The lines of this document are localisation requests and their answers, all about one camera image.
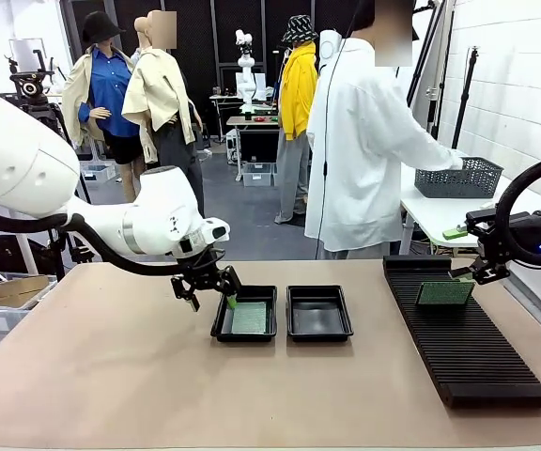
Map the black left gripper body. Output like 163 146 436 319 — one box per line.
170 247 234 302

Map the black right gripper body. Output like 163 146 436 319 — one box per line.
474 213 541 283

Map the green perforated circuit board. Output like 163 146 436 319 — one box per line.
414 280 475 308
230 301 269 335

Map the person right forearm white sleeve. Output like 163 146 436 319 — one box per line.
406 135 464 173

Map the black ESD tray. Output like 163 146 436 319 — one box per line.
209 284 279 343
286 284 355 343

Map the white side table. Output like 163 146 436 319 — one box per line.
399 163 509 257

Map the black slotted board rack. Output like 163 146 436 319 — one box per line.
381 254 541 409

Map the grey perforated plastic basket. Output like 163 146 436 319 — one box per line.
413 156 505 200

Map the clear plastic storage box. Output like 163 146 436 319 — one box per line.
81 162 117 183
241 162 277 188

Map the thin black tripod stand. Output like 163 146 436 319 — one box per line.
451 45 481 151

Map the black light stand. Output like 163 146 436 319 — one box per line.
406 0 456 142

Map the grey background work table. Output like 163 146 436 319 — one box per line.
225 115 282 182

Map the person in white shirt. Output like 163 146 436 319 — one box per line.
303 0 465 261

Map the brown cardboard box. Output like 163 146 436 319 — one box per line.
0 274 51 310

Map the mannequin beige jacket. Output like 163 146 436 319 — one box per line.
120 8 206 222

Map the mannequin blue shirt black hat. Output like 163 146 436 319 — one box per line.
61 11 136 201

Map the mannequin yellow hoodie bucket hat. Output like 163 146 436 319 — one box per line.
274 14 321 226

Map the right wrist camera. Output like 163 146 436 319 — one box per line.
465 210 500 236

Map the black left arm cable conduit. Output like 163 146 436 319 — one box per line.
0 205 215 278

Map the thin black hanging cable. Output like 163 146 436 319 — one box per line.
314 0 363 260

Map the black video camera on tripod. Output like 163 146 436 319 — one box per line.
0 49 72 142

